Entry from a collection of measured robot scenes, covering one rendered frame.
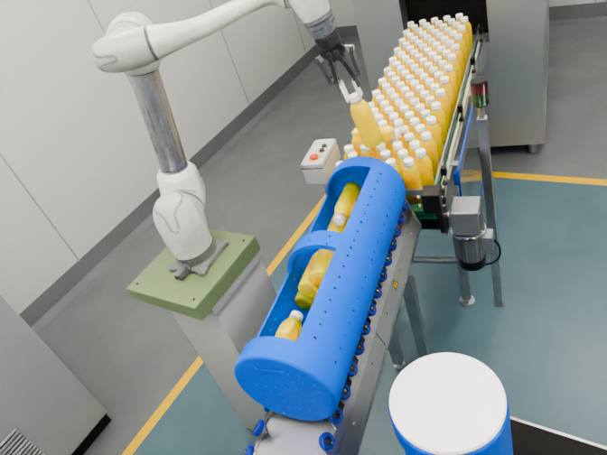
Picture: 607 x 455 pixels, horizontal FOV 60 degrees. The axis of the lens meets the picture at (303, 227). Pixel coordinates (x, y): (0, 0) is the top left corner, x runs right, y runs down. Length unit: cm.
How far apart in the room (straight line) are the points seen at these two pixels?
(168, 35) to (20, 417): 191
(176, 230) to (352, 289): 68
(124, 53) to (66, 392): 182
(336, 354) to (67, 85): 322
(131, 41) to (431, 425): 129
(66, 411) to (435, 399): 205
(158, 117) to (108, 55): 32
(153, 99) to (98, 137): 245
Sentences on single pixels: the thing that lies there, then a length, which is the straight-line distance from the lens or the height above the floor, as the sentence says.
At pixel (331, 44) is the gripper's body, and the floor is 166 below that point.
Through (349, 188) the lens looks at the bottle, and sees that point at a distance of 193.
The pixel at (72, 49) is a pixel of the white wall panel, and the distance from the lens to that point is 423.
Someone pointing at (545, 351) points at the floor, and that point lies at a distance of 276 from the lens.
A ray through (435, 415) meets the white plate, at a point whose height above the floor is 104.
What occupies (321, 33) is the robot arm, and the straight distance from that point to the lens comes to 165.
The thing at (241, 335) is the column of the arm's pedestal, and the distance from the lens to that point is 206.
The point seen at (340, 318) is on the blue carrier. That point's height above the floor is 117.
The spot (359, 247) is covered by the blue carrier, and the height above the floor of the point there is 119.
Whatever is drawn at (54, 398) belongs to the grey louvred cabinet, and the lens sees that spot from 292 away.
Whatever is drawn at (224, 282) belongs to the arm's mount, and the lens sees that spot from 189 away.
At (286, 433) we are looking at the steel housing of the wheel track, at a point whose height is 93.
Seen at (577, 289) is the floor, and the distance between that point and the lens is 302.
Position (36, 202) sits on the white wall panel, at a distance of 407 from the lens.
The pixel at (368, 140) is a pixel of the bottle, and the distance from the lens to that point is 182.
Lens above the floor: 221
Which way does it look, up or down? 36 degrees down
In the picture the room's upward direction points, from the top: 20 degrees counter-clockwise
